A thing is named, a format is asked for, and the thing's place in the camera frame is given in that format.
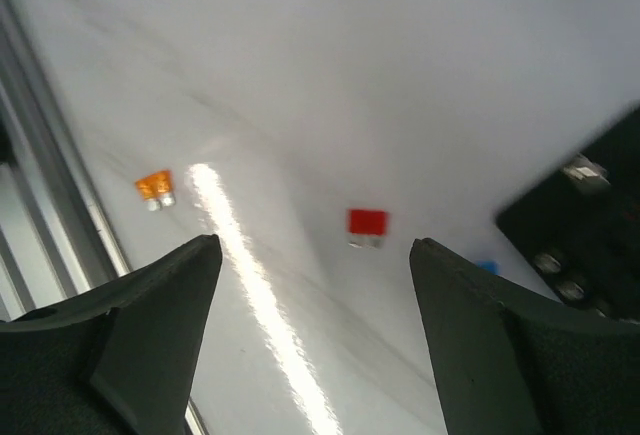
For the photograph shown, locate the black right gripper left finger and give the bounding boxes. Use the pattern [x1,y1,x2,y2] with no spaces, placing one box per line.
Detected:
[1,235,222,434]

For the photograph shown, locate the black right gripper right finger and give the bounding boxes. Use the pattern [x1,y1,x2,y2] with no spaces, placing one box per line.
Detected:
[409,239,639,434]

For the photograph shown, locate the orange blade fuse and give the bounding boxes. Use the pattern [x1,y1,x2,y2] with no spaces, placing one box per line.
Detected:
[135,170,176,212]

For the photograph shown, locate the blue blade fuse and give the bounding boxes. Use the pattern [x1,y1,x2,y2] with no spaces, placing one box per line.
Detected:
[476,260,500,275]

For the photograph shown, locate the black fuse box base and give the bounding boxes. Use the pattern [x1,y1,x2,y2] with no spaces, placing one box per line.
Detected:
[495,106,639,323]

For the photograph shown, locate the red blade fuse front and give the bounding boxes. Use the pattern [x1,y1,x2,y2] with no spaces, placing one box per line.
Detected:
[347,208,389,248]

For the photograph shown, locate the aluminium front mounting rail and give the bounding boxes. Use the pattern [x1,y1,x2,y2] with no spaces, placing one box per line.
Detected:
[1,0,129,320]

